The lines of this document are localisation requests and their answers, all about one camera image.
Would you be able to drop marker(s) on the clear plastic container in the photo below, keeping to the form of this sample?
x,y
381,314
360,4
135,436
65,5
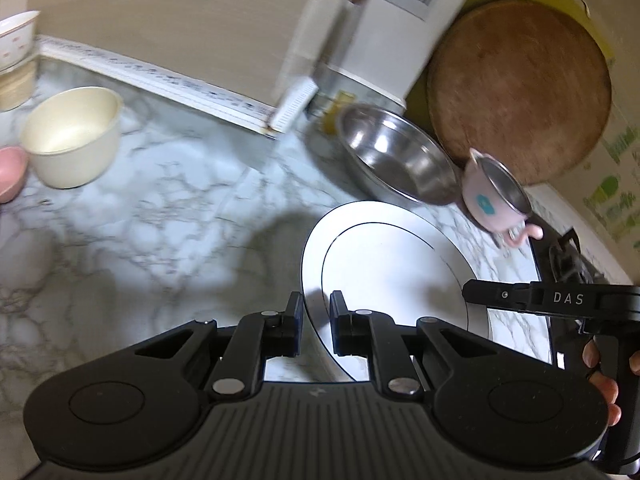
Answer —
x,y
15,90

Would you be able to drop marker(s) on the green printed wall sticker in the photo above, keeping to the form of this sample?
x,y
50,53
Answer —
x,y
612,190

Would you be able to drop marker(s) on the cream bowl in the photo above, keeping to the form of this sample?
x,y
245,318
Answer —
x,y
70,150

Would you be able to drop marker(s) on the stainless steel bowl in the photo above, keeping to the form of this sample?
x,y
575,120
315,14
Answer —
x,y
400,155

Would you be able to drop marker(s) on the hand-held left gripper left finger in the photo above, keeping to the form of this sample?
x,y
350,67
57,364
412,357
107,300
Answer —
x,y
295,325

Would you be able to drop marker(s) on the white round plate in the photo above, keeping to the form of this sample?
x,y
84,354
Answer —
x,y
390,260

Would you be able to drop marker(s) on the small yellow sponge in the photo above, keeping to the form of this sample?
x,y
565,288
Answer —
x,y
337,112

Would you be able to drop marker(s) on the person's right hand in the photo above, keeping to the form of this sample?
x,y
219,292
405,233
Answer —
x,y
605,390

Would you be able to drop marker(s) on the white vented appliance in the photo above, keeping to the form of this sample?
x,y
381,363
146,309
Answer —
x,y
400,40

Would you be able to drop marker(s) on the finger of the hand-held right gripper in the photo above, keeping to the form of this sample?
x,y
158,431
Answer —
x,y
492,294

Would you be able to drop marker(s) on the round wooden cutting board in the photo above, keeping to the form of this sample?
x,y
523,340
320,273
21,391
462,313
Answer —
x,y
520,85

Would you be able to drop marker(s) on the pink cup with steel liner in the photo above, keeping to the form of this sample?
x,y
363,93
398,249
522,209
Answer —
x,y
481,206

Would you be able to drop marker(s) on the patterned edge tape strip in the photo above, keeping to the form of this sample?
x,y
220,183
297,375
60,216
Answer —
x,y
165,82

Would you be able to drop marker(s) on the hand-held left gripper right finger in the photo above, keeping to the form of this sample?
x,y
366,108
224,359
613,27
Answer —
x,y
337,325

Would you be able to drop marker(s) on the white floral bowl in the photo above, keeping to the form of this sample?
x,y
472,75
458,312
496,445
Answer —
x,y
15,42

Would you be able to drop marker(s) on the pink bear-shaped plate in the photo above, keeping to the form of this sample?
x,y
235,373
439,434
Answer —
x,y
10,175

